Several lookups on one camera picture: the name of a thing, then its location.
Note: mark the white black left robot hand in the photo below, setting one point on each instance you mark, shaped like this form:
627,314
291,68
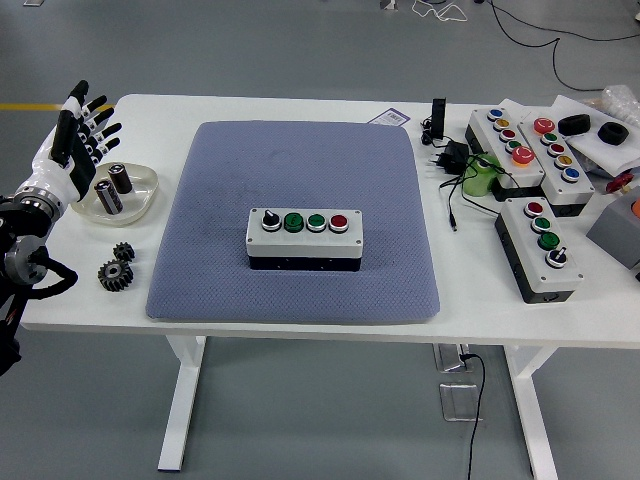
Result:
52,172

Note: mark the four-button control box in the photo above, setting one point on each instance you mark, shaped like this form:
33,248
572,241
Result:
300,245
565,280

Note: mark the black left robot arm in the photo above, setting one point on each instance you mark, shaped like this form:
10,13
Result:
20,225

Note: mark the five-button box, blue end button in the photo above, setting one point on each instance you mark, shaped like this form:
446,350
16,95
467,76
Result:
482,122
575,192

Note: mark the brown cylindrical capacitor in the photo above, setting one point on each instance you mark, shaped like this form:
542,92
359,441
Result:
109,199
121,180

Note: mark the cream shallow dish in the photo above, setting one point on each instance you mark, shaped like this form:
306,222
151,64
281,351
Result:
141,180

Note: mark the small black metal gear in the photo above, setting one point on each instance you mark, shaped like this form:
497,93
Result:
122,251

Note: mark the large black metal gear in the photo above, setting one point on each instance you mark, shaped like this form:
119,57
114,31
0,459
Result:
107,277

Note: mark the white table leg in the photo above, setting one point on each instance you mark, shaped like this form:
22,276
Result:
182,400
532,410

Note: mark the blue-grey textured mat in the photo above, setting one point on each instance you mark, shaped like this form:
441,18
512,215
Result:
325,295

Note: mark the purple white label card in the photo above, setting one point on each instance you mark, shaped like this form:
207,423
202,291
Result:
391,117

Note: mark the metal stand foot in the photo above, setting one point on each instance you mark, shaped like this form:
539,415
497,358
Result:
388,4

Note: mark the black upright small device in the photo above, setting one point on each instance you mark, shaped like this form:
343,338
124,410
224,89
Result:
438,117

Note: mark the black power adapter plug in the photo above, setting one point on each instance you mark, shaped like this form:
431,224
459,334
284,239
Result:
457,152

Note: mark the green cylindrical cup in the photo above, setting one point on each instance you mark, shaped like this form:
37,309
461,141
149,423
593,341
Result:
475,185

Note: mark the white flat box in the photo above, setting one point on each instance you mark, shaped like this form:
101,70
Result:
570,106

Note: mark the grey box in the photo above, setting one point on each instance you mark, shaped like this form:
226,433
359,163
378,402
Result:
612,230

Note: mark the red round knob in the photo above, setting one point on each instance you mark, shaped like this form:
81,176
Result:
620,182

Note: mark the clear plastic bag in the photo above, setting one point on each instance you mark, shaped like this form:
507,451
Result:
620,102

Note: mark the orange round object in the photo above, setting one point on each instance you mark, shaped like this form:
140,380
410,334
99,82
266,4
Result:
636,209

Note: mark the clear acrylic bracket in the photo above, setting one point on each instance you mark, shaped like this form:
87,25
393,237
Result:
450,357
457,402

